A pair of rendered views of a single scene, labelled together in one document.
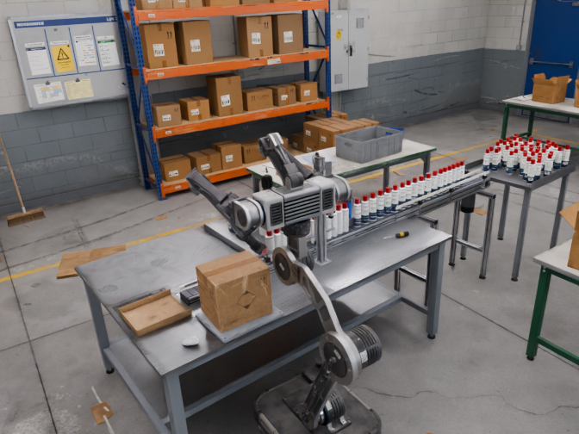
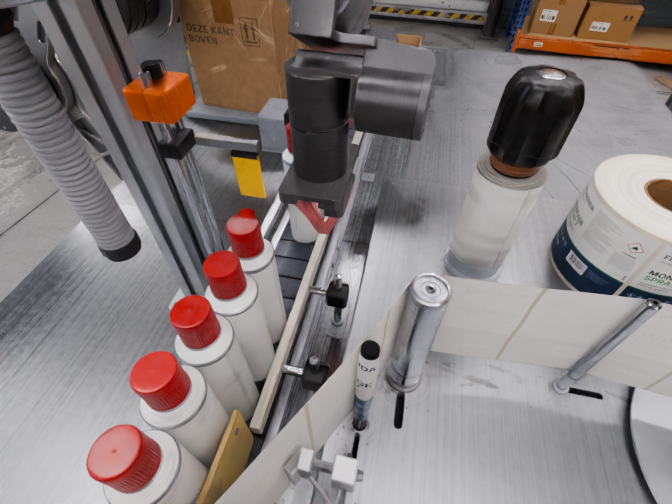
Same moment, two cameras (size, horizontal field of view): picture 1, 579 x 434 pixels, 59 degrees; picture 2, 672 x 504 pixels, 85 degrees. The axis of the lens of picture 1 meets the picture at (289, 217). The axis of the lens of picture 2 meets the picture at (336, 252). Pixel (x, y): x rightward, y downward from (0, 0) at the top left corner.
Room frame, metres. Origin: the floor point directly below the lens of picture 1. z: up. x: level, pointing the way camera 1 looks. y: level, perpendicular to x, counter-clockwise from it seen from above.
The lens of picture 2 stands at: (3.21, -0.26, 1.34)
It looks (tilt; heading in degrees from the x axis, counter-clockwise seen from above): 48 degrees down; 139
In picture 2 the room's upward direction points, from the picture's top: straight up
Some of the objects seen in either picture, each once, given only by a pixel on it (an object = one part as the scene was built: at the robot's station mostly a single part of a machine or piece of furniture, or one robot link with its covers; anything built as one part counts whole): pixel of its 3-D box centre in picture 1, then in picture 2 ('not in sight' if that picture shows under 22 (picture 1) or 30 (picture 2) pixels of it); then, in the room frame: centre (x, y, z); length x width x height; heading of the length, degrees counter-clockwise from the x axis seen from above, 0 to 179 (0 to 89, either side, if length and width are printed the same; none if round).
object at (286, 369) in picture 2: not in sight; (303, 377); (3.04, -0.16, 0.89); 0.06 x 0.03 x 0.12; 36
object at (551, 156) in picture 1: (529, 154); not in sight; (4.26, -2.12, 0.98); 0.57 x 0.46 x 0.21; 36
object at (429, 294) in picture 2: not in sight; (414, 339); (3.12, -0.07, 0.97); 0.05 x 0.05 x 0.19
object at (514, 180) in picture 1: (513, 212); not in sight; (4.20, -2.03, 0.46); 0.73 x 0.62 x 0.93; 126
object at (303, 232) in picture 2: not in sight; (302, 187); (2.83, 0.00, 0.98); 0.05 x 0.05 x 0.20
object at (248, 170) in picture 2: not in sight; (249, 174); (2.90, -0.11, 1.09); 0.03 x 0.01 x 0.06; 36
